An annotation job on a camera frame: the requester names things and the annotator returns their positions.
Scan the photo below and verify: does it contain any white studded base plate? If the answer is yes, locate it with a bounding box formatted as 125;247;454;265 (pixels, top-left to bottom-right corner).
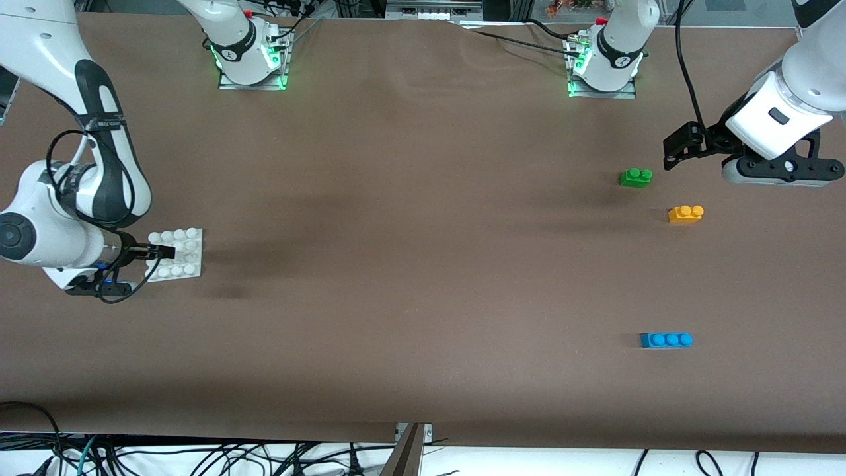
144;227;204;284

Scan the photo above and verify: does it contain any blue three-stud block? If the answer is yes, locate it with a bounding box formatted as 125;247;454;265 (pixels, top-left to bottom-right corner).
639;332;694;349

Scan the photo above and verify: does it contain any orange clutter item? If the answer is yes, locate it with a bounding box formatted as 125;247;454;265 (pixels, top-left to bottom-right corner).
545;0;596;17

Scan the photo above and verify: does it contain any brown table cloth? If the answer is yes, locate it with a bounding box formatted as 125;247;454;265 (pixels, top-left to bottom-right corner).
0;12;846;456

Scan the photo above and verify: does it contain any white power strip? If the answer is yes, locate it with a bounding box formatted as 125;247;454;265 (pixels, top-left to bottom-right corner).
385;0;484;22

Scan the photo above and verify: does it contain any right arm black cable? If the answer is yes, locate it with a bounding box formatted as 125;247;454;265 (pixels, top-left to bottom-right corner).
45;129;163;305

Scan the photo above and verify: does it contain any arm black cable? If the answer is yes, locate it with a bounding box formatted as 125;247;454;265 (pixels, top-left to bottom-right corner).
45;129;163;305
675;0;705;128

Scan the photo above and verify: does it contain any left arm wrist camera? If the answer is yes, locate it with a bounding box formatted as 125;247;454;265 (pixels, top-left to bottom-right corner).
720;129;845;189

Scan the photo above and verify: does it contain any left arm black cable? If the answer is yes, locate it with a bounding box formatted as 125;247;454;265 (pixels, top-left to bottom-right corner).
675;0;705;128

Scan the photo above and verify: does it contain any black looped floor cable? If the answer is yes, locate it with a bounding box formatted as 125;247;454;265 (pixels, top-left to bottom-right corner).
0;401;63;476

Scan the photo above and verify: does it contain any black table cable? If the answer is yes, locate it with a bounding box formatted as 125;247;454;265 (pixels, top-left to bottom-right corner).
471;29;582;51

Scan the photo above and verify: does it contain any teal floor cable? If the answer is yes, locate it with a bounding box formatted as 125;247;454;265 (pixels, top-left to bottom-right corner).
74;435;100;476

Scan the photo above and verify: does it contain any black floor cable tangle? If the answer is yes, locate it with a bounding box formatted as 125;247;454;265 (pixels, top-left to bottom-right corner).
99;440;397;476

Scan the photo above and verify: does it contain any thin black base cable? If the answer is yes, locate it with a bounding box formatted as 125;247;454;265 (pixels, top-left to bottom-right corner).
264;0;325;50

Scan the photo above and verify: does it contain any dark grey metal post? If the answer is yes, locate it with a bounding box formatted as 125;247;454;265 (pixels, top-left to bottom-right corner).
379;423;425;476

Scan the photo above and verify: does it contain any silver metal bracket plate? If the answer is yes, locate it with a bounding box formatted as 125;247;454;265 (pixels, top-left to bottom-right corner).
395;423;434;444

